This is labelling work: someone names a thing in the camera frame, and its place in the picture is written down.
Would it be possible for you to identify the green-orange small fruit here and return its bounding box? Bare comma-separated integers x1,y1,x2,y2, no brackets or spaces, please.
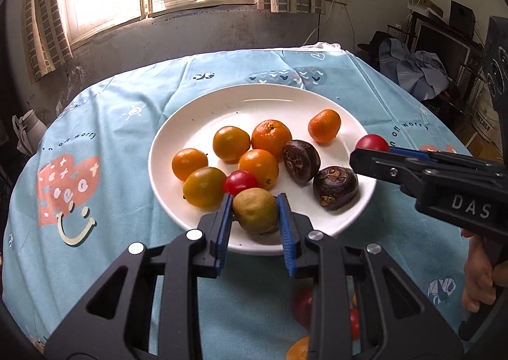
183,167,226,210

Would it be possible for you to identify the large rough tangerine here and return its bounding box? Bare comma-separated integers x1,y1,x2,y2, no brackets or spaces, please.
251,119,293,162

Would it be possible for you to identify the large dark red plum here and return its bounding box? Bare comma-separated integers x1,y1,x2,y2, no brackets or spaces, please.
292,286,313,330

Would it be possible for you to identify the yellow-orange round fruit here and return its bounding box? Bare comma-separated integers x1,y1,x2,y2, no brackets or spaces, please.
286,336,310,360

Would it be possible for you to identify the small orange kumquat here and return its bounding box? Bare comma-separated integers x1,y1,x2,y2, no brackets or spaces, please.
213,126,251,163

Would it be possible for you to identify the left checkered curtain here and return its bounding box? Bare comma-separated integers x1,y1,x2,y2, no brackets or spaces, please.
21,0,72,83

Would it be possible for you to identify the white oval plate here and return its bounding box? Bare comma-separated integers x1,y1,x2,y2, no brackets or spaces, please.
148,84,376,255

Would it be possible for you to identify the person's right hand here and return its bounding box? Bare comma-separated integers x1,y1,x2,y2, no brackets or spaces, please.
461,229,508,313

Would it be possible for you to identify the pile of grey clothes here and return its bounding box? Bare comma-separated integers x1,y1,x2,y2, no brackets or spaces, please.
357,31,451,102

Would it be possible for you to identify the red plum middle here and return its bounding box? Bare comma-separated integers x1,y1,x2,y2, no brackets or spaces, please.
349,308,361,341

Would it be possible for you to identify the red plum front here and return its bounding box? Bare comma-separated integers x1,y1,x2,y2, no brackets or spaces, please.
222,170,259,197

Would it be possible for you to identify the small red plum back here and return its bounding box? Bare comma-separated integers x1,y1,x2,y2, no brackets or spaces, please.
356,134,390,152

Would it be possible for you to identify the small rough tangerine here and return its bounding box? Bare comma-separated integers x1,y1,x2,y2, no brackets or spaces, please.
171,148,208,182

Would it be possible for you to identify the dark purple passion fruit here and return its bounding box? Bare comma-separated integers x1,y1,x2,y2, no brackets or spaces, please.
283,140,321,184

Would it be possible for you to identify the small yellow-green fruit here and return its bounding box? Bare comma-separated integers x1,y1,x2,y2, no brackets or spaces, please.
232,188,279,235

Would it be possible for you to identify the smooth orange with stem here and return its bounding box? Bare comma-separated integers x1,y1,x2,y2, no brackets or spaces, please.
307,109,342,144

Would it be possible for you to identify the white kettle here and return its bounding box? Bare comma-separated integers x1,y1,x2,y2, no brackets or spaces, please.
12,110,47,156

